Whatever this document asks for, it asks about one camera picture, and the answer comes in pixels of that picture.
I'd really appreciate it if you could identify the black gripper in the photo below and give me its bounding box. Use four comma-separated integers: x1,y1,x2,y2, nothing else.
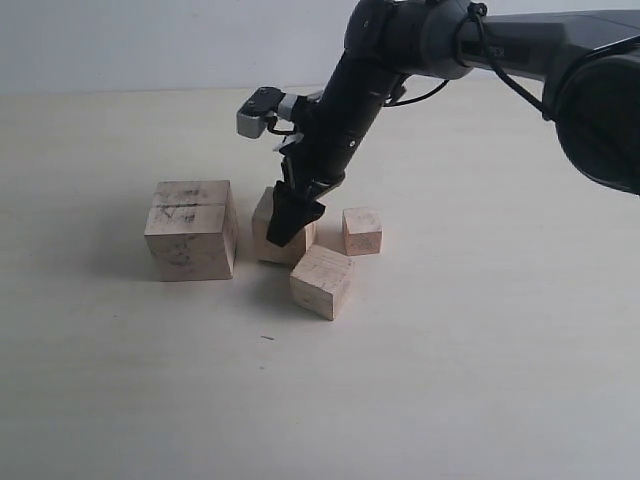
266,95,380,246

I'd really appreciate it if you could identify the second largest wooden cube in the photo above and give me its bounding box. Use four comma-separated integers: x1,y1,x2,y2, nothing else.
251,186,317,267

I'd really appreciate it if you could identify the smallest wooden cube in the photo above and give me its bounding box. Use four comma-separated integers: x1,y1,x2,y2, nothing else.
342,207,383,256

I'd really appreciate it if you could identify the third largest wooden cube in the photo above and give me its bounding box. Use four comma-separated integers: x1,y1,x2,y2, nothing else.
289,244,355,321

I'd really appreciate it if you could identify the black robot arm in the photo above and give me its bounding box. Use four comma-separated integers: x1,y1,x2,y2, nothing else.
267,1,639,246

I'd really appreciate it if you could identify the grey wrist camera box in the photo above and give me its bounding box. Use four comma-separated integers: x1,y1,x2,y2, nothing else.
236,86,300,139

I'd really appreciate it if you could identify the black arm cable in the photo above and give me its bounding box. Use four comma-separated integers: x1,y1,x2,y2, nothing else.
384,0,556,121

